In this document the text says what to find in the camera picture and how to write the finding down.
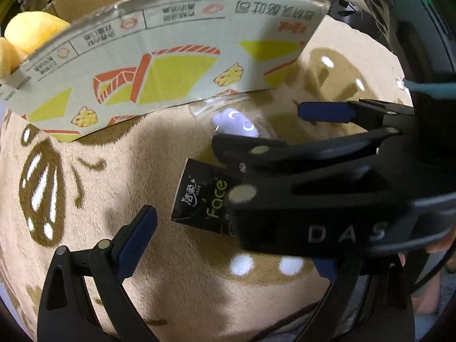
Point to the black tissue packet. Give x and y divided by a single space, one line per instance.
199 199

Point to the yellow plush toy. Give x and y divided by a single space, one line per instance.
32 32

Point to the person's right hand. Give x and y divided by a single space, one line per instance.
441 245

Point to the beige printed blanket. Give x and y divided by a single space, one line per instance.
124 171

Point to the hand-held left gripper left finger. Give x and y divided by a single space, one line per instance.
139 242

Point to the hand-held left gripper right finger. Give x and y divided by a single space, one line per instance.
326 268

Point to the printed cardboard box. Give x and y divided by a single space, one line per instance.
160 60

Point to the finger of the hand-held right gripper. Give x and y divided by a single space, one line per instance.
324 111
285 156

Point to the person's right forearm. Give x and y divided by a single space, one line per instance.
429 299

